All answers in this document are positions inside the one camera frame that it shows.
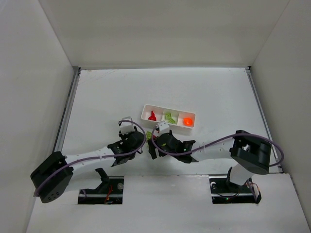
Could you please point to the white three-compartment tray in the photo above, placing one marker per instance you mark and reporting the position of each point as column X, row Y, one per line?
column 180, row 120

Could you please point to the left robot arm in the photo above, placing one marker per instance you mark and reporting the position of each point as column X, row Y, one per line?
column 59, row 173

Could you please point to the green lego brick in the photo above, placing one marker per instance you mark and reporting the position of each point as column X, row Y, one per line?
column 168, row 115

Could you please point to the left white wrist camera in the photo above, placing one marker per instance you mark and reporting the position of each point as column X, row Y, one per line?
column 126, row 126

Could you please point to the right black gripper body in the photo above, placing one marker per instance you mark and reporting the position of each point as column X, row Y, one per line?
column 155, row 147

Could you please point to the green lego brick underside up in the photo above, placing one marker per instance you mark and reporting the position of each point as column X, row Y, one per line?
column 148, row 135

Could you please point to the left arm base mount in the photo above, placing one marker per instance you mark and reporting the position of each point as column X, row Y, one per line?
column 108, row 192

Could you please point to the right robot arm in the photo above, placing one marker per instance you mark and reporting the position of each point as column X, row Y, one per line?
column 251, row 153

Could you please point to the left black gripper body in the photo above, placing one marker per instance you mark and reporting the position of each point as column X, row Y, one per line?
column 140, row 140

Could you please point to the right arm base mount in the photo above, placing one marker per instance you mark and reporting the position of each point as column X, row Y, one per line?
column 225, row 192

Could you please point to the orange round lego piece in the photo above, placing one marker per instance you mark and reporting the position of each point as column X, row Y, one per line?
column 188, row 122

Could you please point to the red half-round lego piece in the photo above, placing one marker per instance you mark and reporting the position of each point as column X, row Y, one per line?
column 152, row 118

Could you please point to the red curved lego piece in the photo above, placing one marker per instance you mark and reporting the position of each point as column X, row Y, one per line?
column 153, row 113

